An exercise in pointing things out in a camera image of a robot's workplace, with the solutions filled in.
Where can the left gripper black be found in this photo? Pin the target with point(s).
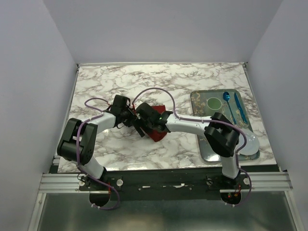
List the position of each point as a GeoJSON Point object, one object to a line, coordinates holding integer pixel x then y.
{"type": "Point", "coordinates": [128, 123]}

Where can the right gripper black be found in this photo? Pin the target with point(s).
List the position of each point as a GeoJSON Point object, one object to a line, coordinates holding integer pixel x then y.
{"type": "Point", "coordinates": [139, 120]}

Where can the dark red cloth napkin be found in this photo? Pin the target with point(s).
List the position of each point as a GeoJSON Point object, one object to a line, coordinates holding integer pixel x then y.
{"type": "Point", "coordinates": [158, 137]}

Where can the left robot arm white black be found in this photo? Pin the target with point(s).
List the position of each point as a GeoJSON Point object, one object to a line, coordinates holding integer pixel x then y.
{"type": "Point", "coordinates": [79, 137]}

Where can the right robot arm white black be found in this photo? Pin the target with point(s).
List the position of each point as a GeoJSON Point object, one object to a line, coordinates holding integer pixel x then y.
{"type": "Point", "coordinates": [224, 138]}

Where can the light green cup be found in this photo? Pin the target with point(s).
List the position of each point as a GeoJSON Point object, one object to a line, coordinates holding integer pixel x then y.
{"type": "Point", "coordinates": [214, 103]}

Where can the floral teal serving tray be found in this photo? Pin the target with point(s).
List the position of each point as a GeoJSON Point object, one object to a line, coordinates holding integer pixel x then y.
{"type": "Point", "coordinates": [199, 108]}

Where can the blue metallic spoon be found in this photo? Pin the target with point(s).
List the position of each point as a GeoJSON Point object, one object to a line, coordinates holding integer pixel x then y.
{"type": "Point", "coordinates": [226, 97]}

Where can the blue metallic knife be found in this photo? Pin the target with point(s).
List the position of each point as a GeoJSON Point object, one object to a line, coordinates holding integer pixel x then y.
{"type": "Point", "coordinates": [240, 108]}

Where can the pale blue small plate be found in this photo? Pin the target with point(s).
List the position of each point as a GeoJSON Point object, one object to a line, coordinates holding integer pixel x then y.
{"type": "Point", "coordinates": [252, 145]}

